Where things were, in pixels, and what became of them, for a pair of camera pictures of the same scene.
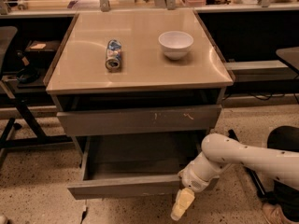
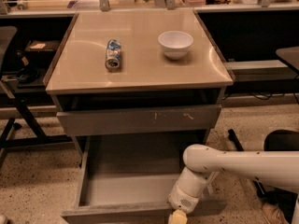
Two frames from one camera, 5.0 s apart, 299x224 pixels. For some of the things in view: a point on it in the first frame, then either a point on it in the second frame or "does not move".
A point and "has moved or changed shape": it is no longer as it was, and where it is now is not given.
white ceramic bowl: x=175 y=44 does not move
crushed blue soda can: x=113 y=55 does not move
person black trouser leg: x=285 y=197 does not move
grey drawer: x=120 y=165 has moved or changed shape
